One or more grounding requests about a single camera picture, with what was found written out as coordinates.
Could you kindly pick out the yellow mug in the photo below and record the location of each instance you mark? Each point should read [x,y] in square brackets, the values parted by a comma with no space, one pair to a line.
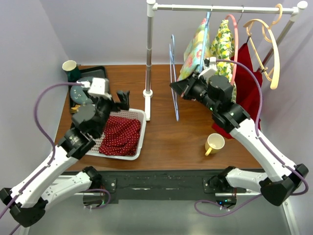
[214,143]

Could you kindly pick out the white plastic mesh basket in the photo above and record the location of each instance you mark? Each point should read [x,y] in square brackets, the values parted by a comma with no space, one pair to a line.
[131,114]

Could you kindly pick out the pink plastic hanger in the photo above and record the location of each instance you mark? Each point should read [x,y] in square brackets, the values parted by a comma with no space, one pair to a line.
[236,45]

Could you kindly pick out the light blue plastic hanger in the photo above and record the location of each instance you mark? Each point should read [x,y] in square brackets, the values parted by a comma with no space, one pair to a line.
[204,41]

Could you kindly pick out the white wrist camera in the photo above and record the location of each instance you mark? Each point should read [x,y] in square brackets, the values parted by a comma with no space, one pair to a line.
[98,87]
[210,68]

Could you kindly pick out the black tray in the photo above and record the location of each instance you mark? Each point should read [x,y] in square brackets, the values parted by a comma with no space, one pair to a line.
[88,74]

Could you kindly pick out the yellow lemon print garment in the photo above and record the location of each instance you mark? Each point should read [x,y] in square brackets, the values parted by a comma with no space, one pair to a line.
[222,47]

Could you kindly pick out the gold cutlery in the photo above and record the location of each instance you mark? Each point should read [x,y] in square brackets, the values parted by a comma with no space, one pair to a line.
[74,109]

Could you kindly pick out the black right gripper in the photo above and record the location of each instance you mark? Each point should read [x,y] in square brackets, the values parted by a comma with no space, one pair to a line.
[182,86]

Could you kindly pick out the dark green cup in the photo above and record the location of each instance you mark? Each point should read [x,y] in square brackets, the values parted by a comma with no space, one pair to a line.
[72,71]

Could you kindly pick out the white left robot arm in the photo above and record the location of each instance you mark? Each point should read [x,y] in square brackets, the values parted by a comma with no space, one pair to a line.
[30,199]

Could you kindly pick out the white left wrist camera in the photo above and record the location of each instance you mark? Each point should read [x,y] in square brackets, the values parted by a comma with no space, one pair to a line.
[98,87]

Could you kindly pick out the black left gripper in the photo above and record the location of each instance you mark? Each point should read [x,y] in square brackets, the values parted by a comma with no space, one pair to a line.
[124,99]

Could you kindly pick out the teal ceramic plate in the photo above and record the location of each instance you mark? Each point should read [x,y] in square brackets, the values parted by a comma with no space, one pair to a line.
[80,96]

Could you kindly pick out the silver white clothes rack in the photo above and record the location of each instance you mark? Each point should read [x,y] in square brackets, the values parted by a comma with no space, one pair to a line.
[152,7]

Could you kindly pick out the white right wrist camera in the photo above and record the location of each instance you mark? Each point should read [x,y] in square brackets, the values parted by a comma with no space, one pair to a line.
[210,68]

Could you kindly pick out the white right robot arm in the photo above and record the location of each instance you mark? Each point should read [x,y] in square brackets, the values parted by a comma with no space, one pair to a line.
[281,177]

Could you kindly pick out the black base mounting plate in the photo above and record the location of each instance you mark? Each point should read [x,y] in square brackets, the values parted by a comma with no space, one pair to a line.
[162,185]

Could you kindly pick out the blue wire hanger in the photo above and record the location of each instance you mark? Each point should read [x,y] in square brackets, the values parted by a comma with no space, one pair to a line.
[173,74]

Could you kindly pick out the pastel floral skirt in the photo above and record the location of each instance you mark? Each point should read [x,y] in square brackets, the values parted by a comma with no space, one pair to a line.
[192,54]

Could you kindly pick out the red polka dot skirt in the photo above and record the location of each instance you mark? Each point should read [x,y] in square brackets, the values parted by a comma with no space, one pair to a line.
[121,136]

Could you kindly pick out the plain red garment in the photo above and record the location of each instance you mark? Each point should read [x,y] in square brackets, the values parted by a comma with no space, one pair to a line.
[247,92]

